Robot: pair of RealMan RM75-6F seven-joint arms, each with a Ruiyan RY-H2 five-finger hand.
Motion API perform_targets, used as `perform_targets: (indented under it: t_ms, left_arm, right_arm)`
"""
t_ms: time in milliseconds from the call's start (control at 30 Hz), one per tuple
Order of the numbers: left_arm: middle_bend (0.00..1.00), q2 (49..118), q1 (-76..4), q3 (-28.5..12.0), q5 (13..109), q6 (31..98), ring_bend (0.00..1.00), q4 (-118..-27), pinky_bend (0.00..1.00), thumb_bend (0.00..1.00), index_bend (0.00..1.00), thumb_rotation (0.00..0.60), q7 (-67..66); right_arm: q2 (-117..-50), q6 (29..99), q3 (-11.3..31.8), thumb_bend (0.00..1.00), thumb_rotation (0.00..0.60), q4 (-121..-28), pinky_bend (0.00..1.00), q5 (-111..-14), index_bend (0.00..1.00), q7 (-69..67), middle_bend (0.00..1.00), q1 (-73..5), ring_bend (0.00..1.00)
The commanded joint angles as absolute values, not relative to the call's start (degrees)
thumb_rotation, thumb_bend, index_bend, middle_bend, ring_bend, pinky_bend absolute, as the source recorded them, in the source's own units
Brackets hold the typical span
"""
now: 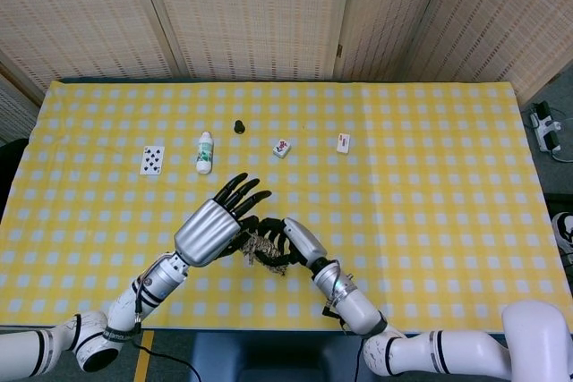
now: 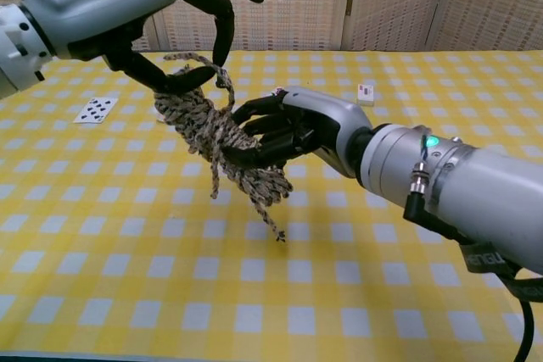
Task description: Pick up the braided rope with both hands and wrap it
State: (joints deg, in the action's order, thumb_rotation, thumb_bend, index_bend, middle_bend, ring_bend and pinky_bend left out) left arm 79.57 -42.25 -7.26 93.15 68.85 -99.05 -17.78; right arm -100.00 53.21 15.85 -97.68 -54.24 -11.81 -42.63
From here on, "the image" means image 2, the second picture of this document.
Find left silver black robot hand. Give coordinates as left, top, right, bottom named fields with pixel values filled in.
left=19, top=0, right=265, bottom=94

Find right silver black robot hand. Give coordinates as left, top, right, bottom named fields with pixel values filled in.
left=222, top=86, right=374, bottom=179

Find speckled braided rope bundle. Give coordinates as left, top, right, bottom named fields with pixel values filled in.
left=152, top=52, right=294, bottom=244

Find yellow white checkered tablecloth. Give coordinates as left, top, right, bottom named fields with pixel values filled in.
left=0, top=48, right=543, bottom=359

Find mahjong tile red marking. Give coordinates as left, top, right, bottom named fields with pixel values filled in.
left=356, top=83, right=377, bottom=107

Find spades playing card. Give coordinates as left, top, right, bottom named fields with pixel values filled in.
left=73, top=97, right=119, bottom=125

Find woven folding screen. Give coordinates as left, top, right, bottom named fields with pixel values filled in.
left=0, top=0, right=543, bottom=53

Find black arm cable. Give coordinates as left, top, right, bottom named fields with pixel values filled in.
left=402, top=158, right=536, bottom=362

